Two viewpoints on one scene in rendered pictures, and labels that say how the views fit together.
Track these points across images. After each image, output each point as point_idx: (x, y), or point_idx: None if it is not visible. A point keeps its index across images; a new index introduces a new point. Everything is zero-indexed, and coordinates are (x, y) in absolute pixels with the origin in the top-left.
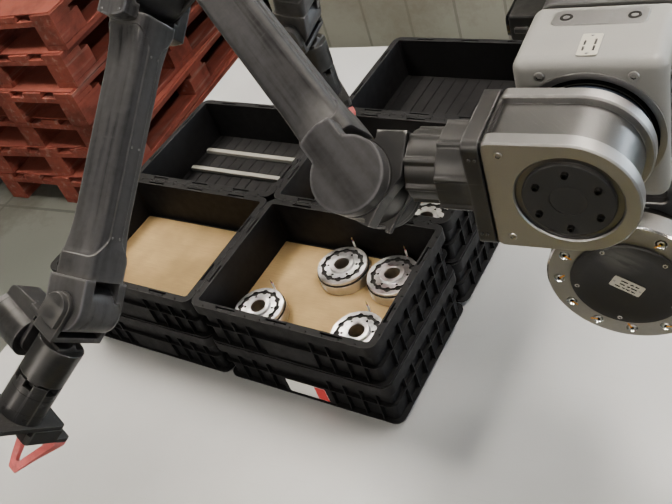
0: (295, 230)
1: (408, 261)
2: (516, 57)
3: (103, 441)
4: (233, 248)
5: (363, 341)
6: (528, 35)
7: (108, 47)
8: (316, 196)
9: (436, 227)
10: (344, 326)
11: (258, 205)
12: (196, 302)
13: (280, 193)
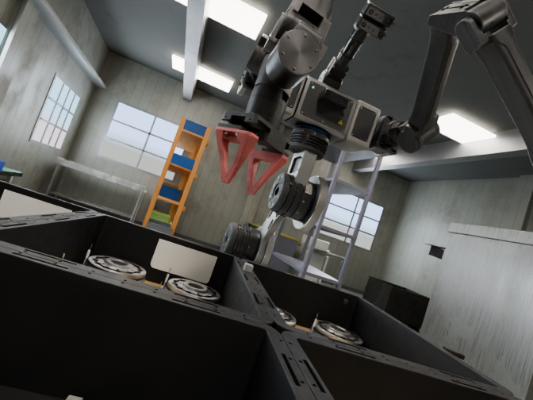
0: None
1: None
2: (378, 109)
3: None
4: (404, 361)
5: (359, 298)
6: (370, 105)
7: (515, 42)
8: (439, 132)
9: (244, 259)
10: (341, 336)
11: (305, 339)
12: (504, 388)
13: (258, 317)
